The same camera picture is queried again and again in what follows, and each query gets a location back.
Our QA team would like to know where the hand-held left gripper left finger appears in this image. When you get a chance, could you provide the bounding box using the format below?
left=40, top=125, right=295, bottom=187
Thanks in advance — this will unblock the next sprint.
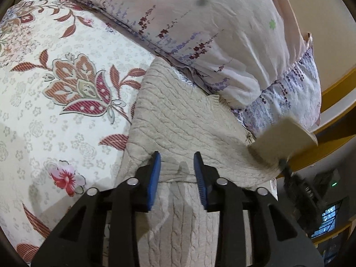
left=30, top=151, right=162, bottom=267

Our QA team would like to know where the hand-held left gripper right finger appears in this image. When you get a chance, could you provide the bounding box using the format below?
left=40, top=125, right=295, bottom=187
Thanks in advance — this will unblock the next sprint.
left=194, top=151, right=325, bottom=267

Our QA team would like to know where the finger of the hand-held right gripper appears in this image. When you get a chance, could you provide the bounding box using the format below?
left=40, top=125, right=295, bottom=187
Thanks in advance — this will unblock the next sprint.
left=278, top=158, right=292, bottom=177

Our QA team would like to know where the beige cable knit sweater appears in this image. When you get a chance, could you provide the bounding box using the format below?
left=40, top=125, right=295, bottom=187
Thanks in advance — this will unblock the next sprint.
left=102, top=57, right=319, bottom=267

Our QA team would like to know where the pink trimmed purple floral pillow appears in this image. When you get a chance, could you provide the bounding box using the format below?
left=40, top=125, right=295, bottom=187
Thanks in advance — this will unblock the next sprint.
left=236, top=0, right=324, bottom=137

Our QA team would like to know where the floral printed bed sheet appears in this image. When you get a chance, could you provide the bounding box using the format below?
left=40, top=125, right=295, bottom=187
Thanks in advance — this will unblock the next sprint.
left=0, top=0, right=157, bottom=265

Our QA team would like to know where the white lavender print pillow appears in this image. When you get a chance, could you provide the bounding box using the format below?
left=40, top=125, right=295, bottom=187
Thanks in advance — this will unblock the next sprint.
left=60, top=0, right=306, bottom=109

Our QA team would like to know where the yellow wooden bed frame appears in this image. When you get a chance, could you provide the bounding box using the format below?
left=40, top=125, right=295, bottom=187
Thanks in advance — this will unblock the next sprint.
left=279, top=67, right=356, bottom=179

